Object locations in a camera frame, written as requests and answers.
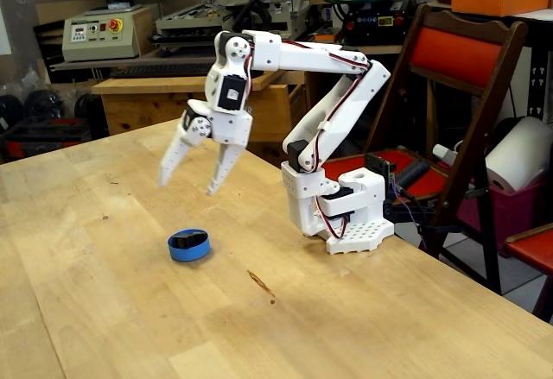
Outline white paper towel roll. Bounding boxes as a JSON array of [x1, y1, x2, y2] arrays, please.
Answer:
[[484, 115, 553, 194]]

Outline wooden cabinet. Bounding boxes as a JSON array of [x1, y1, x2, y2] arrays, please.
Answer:
[[91, 63, 289, 145]]

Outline white moving gripper finger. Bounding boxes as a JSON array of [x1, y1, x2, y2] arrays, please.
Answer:
[[157, 116, 213, 188]]

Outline red seat wooden chair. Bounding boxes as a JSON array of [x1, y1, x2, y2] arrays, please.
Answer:
[[503, 222, 553, 324]]

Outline white panel with hooks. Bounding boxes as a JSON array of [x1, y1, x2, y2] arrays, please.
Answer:
[[513, 44, 546, 121]]

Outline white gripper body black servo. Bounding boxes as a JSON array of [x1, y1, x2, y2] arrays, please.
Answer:
[[181, 98, 255, 148]]

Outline wooden workbench plank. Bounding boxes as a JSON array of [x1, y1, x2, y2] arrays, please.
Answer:
[[303, 43, 405, 57]]

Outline beige control box red button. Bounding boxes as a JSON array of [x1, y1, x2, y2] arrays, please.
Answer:
[[61, 5, 156, 63]]

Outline white robot arm with base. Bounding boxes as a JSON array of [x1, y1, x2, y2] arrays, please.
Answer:
[[205, 28, 395, 256]]

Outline orange small book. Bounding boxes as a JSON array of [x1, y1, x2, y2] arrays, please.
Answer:
[[313, 27, 342, 43]]

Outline black keyboard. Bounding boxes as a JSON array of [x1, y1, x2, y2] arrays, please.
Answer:
[[110, 61, 213, 80]]

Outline black scroll saw machine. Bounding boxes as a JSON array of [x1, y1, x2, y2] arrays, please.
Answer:
[[322, 0, 416, 47]]

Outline black filament spool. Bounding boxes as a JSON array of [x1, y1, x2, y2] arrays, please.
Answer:
[[0, 92, 25, 128], [23, 89, 66, 121], [73, 92, 103, 119]]

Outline black wooden bird toy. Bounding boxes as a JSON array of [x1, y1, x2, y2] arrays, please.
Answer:
[[173, 231, 207, 250]]

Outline red black crate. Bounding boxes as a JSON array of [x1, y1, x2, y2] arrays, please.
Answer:
[[0, 117, 94, 162]]

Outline blue round shallow box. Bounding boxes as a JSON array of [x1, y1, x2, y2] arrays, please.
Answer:
[[167, 228, 212, 262]]

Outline magenta plastic bin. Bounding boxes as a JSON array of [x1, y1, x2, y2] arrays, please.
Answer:
[[456, 180, 550, 259]]

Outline wooden folding chair red cushions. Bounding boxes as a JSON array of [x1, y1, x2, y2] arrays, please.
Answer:
[[323, 2, 529, 296]]

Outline purple cable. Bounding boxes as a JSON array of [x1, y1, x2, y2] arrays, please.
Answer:
[[388, 178, 429, 250]]

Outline white fixed gripper finger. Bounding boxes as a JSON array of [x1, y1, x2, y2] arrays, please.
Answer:
[[205, 141, 246, 198]]

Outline black controller board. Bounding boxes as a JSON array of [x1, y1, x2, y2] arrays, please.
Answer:
[[365, 153, 397, 181]]

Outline black cylinder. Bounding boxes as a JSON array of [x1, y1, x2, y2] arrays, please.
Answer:
[[395, 159, 431, 186]]

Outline black table clamp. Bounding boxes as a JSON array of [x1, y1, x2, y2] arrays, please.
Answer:
[[382, 197, 463, 236]]

